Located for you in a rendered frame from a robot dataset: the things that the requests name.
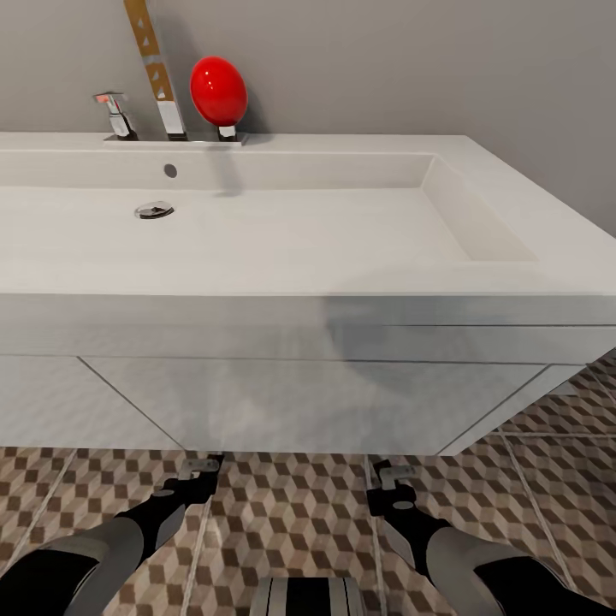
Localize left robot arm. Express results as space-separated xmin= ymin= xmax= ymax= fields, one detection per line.
xmin=0 ymin=458 xmax=219 ymax=616

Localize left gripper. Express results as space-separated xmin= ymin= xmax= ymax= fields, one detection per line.
xmin=164 ymin=477 xmax=218 ymax=506

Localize mousetrap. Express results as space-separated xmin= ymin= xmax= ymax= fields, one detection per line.
xmin=373 ymin=459 xmax=391 ymax=483
xmin=196 ymin=454 xmax=225 ymax=481

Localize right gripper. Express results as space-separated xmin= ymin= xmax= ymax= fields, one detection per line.
xmin=366 ymin=484 xmax=414 ymax=517

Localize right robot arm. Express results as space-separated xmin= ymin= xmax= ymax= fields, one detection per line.
xmin=366 ymin=465 xmax=616 ymax=616

